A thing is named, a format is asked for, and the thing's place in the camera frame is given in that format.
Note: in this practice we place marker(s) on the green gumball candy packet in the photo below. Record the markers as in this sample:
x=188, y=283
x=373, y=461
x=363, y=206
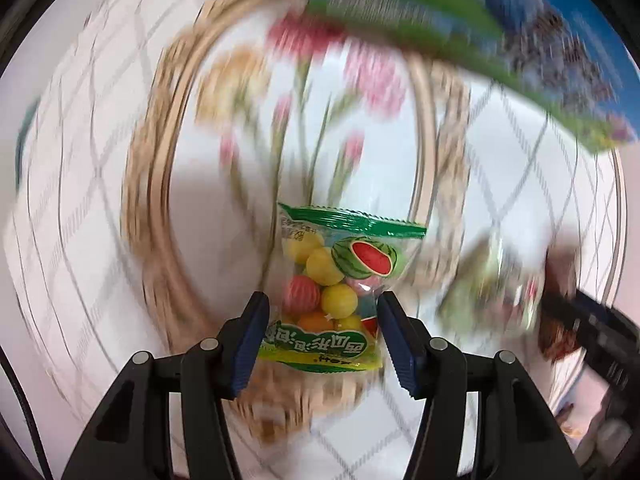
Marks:
x=325, y=270

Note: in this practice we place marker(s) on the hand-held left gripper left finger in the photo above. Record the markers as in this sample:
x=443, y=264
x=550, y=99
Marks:
x=250, y=345

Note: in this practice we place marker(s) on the white floral printed quilt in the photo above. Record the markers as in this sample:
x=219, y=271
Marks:
x=100, y=210

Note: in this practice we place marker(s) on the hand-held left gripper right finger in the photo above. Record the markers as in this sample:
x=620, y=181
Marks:
x=397, y=345

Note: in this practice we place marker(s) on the printed cardboard box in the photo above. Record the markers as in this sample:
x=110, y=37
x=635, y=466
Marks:
x=450, y=10

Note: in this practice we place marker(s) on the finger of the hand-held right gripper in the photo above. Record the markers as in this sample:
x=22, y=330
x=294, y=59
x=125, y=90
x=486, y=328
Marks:
x=580, y=317

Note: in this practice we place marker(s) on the brown snack packet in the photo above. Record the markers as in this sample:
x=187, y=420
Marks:
x=561, y=270

